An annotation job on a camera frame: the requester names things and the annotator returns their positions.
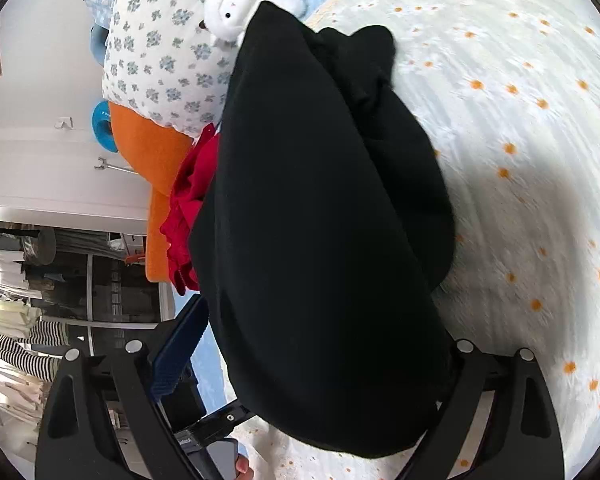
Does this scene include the white hanging clothes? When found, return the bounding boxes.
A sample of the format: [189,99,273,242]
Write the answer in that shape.
[0,250,31,291]

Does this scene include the cream folded cloth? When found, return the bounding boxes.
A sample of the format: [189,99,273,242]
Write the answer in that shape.
[0,297,41,336]

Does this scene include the blue round object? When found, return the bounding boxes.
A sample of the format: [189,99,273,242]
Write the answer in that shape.
[89,25,117,153]

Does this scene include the red cloth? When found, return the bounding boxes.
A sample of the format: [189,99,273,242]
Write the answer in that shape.
[160,122,221,296]

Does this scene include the black white striped shirt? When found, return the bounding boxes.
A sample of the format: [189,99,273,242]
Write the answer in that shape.
[0,320,71,386]

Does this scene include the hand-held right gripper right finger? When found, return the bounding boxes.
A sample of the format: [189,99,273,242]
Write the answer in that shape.
[400,339,566,480]

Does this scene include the white plush toy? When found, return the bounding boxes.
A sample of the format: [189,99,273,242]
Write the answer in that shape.
[200,0,308,43]

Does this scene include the white blue floral pillow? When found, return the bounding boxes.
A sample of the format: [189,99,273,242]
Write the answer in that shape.
[101,0,241,138]

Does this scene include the black garment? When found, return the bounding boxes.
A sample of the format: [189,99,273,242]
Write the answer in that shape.
[187,0,458,461]

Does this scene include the orange cushion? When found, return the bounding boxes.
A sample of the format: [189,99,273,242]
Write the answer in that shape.
[107,102,198,283]

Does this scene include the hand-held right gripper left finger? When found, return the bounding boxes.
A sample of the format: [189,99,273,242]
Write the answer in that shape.
[34,294,210,480]

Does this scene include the white daisy print blanket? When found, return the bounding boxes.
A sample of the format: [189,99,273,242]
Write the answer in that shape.
[220,0,600,480]

